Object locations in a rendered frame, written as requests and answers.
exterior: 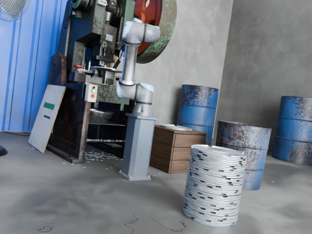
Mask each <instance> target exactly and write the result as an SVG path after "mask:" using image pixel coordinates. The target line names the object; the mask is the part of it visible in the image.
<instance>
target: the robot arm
mask: <svg viewBox="0 0 312 234"><path fill-rule="evenodd" d="M159 38H160V30H159V27H158V26H153V25H150V24H144V23H142V21H141V20H139V19H136V18H134V19H133V21H126V22H125V25H124V29H123V34H122V39H123V40H120V41H117V42H115V45H116V46H117V47H120V46H121V48H120V52H119V61H122V60H123V71H122V77H121V78H120V79H119V81H117V97H119V98H123V99H124V98H125V99H132V100H136V105H135V107H134V109H133V111H132V115H137V116H144V117H153V111H152V100H153V93H154V87H153V86H151V85H149V84H145V83H141V82H139V83H138V84H136V81H135V80H134V75H135V67H136V60H137V50H138V47H139V46H140V45H141V42H147V43H148V42H154V41H156V40H158V39H159Z"/></svg>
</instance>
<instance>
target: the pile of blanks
mask: <svg viewBox="0 0 312 234"><path fill-rule="evenodd" d="M246 159H247V157H242V158H238V157H227V156H218V155H213V154H208V153H204V152H200V151H197V150H195V149H193V148H191V153H190V158H189V165H188V172H187V179H186V185H185V192H184V199H183V207H182V212H183V214H184V215H185V216H186V217H188V218H189V219H192V220H193V221H196V222H198V223H201V224H205V225H209V226H214V227H229V226H233V225H235V224H236V223H237V219H238V209H239V204H240V199H241V193H242V192H241V190H242V185H243V184H242V183H243V179H244V172H245V171H244V170H245V167H246V163H247V162H246Z"/></svg>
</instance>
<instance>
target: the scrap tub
mask: <svg viewBox="0 0 312 234"><path fill-rule="evenodd" d="M271 131H272V128H269V127H265V126H259V125H253V124H247V123H238V122H231V121H222V120H218V127H217V135H216V144H215V146H218V147H224V148H228V149H233V150H237V151H241V152H243V154H247V159H246V162H247V163H246V167H245V170H244V171H245V172H244V179H243V183H242V184H243V185H242V190H259V189H260V185H261V180H262V176H263V171H264V169H265V168H264V166H265V161H266V156H267V150H268V149H269V148H268V146H269V141H270V135H271Z"/></svg>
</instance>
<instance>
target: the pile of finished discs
mask: <svg viewBox="0 0 312 234"><path fill-rule="evenodd" d="M160 127H163V128H167V129H173V130H183V131H192V128H188V127H183V126H178V125H177V126H174V125H170V124H160Z"/></svg>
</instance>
